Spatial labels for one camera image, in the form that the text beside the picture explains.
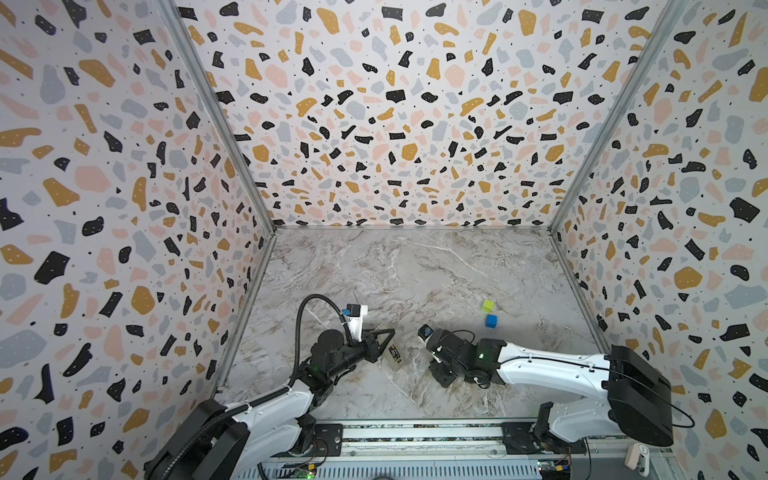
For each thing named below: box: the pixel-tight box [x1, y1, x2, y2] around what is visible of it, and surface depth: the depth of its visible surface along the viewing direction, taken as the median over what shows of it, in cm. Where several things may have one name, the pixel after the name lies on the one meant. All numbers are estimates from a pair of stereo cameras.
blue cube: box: [485, 314, 499, 329], surface depth 97 cm
